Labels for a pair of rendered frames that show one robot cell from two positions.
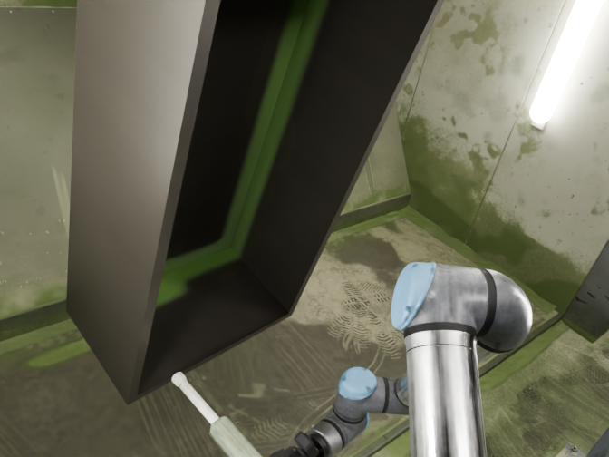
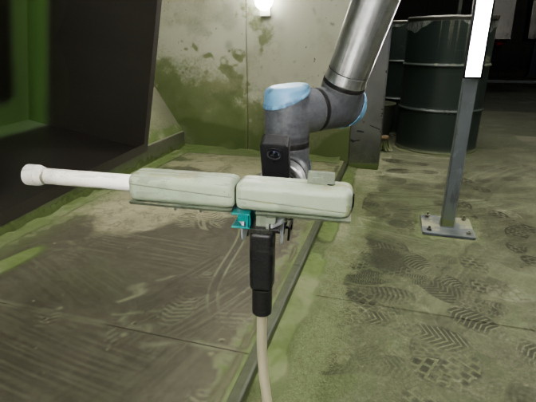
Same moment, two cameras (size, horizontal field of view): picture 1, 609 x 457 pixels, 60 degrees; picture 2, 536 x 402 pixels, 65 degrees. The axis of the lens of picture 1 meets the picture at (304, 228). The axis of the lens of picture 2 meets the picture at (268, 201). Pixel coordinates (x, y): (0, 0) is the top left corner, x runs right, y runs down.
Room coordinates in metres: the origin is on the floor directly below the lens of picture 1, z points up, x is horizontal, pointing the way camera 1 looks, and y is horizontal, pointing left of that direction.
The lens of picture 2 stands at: (0.21, 0.22, 0.73)
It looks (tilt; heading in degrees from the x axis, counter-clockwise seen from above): 21 degrees down; 332
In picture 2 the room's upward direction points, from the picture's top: straight up
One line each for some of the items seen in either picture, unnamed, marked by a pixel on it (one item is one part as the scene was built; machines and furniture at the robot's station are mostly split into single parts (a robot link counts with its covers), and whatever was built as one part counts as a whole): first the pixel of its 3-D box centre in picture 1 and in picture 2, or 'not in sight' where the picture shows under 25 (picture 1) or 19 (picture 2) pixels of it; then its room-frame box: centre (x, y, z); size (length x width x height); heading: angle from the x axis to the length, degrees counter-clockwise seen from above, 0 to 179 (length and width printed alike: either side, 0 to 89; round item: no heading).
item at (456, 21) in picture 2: not in sight; (443, 84); (2.35, -2.32, 0.44); 0.59 x 0.58 x 0.89; 150
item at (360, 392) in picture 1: (358, 394); (290, 115); (0.95, -0.22, 0.59); 0.12 x 0.09 x 0.12; 99
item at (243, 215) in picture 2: not in sight; (243, 215); (0.71, -0.01, 0.50); 0.04 x 0.03 x 0.02; 141
